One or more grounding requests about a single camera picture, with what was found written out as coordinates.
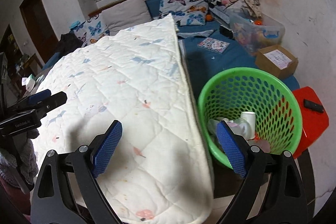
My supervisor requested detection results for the butterfly print pillow left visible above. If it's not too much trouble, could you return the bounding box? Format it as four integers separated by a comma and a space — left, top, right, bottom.
70, 14, 110, 47

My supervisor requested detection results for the plain beige pillow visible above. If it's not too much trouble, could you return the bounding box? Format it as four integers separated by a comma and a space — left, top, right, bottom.
101, 0, 152, 36

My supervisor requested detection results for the clear plastic storage bin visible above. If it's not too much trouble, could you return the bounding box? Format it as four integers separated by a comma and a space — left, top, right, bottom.
226, 9, 285, 56

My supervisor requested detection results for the brown cardboard box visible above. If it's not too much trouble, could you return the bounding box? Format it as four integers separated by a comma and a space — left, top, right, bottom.
255, 45, 298, 80

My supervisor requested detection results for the green perforated plastic basket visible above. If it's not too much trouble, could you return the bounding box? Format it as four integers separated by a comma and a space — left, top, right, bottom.
198, 67, 302, 168

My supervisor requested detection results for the colourful sticker book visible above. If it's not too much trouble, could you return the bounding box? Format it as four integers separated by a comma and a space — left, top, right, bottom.
197, 38, 230, 53

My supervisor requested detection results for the white paper cup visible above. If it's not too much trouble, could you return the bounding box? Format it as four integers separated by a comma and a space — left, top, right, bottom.
240, 111, 256, 139

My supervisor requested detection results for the black remote control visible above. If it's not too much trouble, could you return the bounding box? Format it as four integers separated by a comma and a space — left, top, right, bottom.
303, 99, 324, 113

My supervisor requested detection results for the butterfly print pillow right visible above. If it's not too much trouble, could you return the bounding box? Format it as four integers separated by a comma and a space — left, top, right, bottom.
158, 0, 209, 26

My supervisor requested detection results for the white quilted blanket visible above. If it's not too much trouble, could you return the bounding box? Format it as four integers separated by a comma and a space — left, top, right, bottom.
33, 16, 213, 223

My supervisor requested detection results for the grey knitted gloved hand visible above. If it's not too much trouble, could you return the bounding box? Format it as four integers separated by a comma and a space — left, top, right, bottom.
1, 139, 38, 188

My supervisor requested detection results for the red plastic stool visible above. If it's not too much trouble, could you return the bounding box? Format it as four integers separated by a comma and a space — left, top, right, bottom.
293, 86, 329, 159

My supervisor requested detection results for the dark wooden door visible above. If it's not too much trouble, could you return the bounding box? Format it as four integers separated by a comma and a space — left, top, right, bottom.
19, 0, 59, 63

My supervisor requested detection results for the black bag on bed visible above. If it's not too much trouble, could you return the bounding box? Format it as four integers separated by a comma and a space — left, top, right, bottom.
55, 33, 83, 56

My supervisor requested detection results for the maroon sleeved forearm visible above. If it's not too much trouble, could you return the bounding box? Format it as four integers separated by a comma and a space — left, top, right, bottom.
1, 178, 31, 215

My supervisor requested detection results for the butterfly print pillow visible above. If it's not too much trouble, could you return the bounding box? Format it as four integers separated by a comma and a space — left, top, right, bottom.
70, 14, 110, 47
158, 0, 209, 26

